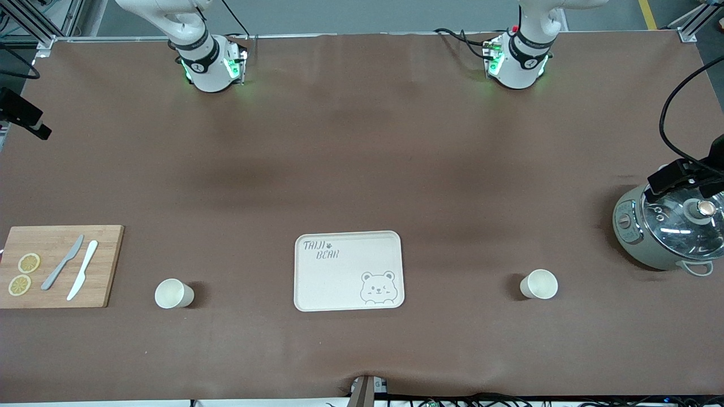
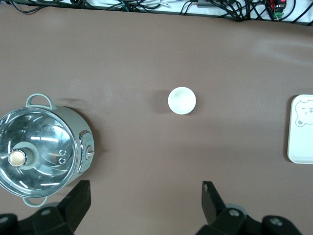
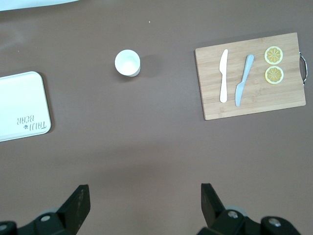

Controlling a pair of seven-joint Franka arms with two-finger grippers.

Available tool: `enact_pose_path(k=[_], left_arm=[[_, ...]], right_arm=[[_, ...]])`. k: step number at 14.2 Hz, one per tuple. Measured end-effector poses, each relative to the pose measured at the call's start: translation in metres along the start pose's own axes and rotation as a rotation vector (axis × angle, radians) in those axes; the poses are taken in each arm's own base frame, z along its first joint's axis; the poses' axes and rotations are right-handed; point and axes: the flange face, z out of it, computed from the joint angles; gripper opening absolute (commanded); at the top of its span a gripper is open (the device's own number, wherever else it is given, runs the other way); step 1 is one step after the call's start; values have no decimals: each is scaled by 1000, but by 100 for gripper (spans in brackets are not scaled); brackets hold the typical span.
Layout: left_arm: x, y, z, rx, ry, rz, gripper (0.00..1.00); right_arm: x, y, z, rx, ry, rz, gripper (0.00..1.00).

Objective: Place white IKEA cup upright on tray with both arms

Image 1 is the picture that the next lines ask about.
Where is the white plastic knife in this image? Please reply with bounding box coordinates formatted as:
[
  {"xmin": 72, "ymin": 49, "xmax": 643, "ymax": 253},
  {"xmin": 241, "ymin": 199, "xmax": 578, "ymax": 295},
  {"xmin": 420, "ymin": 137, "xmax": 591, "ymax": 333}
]
[{"xmin": 67, "ymin": 240, "xmax": 98, "ymax": 301}]

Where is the wooden cutting board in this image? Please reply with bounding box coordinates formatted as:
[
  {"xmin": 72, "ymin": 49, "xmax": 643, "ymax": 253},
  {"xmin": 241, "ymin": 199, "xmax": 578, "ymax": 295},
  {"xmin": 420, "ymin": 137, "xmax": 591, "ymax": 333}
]
[{"xmin": 0, "ymin": 225, "xmax": 124, "ymax": 309}]

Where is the grey plastic knife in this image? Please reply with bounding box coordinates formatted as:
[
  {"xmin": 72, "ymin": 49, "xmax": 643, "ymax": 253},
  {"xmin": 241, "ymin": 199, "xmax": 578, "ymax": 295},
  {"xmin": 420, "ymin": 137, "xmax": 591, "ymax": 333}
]
[{"xmin": 41, "ymin": 235, "xmax": 84, "ymax": 291}]

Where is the black base cable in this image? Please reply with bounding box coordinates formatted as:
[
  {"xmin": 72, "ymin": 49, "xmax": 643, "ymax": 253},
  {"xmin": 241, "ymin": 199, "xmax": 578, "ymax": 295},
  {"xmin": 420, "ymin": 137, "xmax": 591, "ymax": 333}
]
[
  {"xmin": 434, "ymin": 27, "xmax": 494, "ymax": 60},
  {"xmin": 221, "ymin": 0, "xmax": 251, "ymax": 39}
]

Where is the cream bear print tray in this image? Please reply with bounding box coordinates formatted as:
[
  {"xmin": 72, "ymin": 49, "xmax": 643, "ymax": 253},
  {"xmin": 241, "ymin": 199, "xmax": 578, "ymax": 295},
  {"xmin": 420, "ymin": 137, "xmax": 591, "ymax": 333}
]
[{"xmin": 294, "ymin": 230, "xmax": 406, "ymax": 312}]

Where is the brown camera mount post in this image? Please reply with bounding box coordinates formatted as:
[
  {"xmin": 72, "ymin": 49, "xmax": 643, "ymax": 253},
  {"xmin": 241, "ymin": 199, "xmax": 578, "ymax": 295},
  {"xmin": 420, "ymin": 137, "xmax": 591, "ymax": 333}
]
[{"xmin": 348, "ymin": 375, "xmax": 375, "ymax": 407}]

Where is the grey-green electric pot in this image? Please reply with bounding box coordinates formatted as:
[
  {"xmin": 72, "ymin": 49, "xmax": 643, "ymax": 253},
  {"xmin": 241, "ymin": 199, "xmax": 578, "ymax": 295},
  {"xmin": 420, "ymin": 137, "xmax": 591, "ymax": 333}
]
[{"xmin": 613, "ymin": 182, "xmax": 724, "ymax": 278}]

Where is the glass pot lid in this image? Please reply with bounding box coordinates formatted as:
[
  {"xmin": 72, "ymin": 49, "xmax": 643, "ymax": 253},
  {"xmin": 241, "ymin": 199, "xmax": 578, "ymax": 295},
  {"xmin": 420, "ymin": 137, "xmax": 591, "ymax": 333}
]
[{"xmin": 642, "ymin": 184, "xmax": 724, "ymax": 252}]

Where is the aluminium frame profile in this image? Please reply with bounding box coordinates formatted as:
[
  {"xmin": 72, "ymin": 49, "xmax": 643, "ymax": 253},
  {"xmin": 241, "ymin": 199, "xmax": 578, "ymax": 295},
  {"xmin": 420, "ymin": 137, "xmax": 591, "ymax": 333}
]
[
  {"xmin": 0, "ymin": 0, "xmax": 85, "ymax": 49},
  {"xmin": 667, "ymin": 0, "xmax": 724, "ymax": 43}
]

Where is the brown table mat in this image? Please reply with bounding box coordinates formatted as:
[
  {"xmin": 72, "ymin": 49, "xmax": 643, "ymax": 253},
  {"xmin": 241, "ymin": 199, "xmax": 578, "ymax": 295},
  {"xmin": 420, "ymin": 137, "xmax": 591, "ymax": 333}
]
[{"xmin": 0, "ymin": 31, "xmax": 724, "ymax": 403}]

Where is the white plastic cup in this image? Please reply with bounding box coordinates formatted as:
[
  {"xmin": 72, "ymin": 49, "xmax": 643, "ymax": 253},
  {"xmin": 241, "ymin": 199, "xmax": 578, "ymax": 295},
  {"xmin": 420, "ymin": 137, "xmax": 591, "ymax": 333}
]
[
  {"xmin": 154, "ymin": 278, "xmax": 195, "ymax": 309},
  {"xmin": 519, "ymin": 269, "xmax": 559, "ymax": 300}
]

